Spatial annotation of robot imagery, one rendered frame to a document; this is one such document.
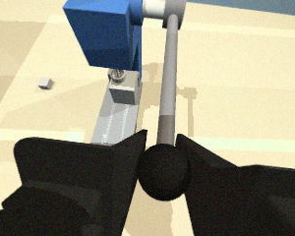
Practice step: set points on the small white cube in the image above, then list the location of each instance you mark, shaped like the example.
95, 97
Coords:
45, 83

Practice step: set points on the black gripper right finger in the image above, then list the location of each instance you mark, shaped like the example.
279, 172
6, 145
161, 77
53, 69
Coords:
222, 197

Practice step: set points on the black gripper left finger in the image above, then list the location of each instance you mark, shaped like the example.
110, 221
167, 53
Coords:
112, 171

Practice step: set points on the tan block with round hole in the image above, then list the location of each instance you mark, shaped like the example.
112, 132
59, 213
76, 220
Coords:
125, 92

